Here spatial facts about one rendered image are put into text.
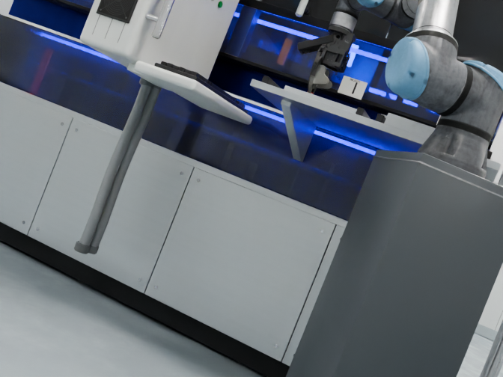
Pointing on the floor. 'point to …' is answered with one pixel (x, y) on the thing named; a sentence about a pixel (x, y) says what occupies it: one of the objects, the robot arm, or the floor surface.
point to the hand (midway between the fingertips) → (309, 90)
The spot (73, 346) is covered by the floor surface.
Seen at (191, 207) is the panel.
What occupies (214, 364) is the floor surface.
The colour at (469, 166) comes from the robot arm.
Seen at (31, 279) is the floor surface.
